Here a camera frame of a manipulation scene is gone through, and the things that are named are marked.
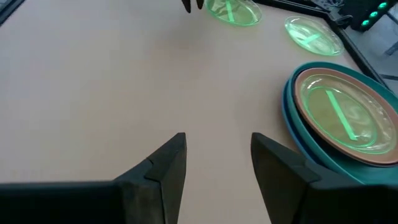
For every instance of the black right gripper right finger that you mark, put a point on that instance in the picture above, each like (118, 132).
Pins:
(295, 199)

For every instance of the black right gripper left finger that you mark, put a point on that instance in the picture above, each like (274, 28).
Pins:
(140, 199)

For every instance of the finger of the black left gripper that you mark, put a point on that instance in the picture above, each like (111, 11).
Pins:
(200, 3)
(187, 4)

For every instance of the teal green plastic plate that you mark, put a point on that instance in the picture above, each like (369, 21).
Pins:
(342, 174)

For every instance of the orange plastic plate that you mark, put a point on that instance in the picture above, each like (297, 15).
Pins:
(342, 150)

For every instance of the green transparent plastic plate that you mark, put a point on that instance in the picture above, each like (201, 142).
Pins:
(314, 35)
(239, 15)
(348, 115)

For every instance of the light blue plastic plate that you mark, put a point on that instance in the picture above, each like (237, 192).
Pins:
(286, 115)

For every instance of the black device with green lights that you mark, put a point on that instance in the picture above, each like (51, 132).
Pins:
(354, 12)

